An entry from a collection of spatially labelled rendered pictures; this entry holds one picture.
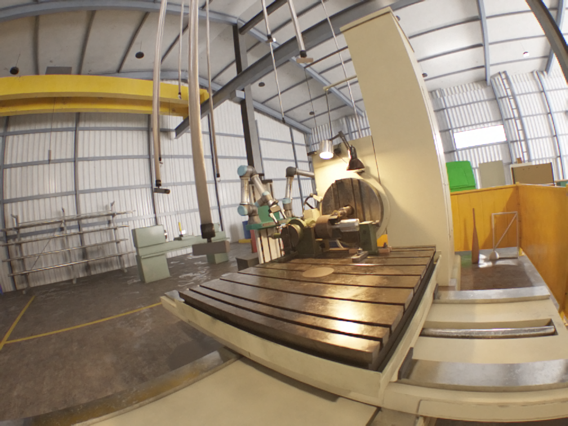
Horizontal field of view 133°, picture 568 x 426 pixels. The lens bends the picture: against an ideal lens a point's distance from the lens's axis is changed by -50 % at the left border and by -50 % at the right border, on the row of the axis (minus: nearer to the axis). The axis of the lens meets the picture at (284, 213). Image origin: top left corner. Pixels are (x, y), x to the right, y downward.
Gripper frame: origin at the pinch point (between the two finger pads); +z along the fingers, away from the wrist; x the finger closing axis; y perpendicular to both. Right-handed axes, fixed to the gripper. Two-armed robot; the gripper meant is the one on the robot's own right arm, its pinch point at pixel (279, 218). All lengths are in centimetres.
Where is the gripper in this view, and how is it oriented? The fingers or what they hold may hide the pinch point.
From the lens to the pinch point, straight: 240.1
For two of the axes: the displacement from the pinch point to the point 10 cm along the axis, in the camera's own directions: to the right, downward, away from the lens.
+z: 5.0, 8.5, -1.8
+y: -5.4, 4.7, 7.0
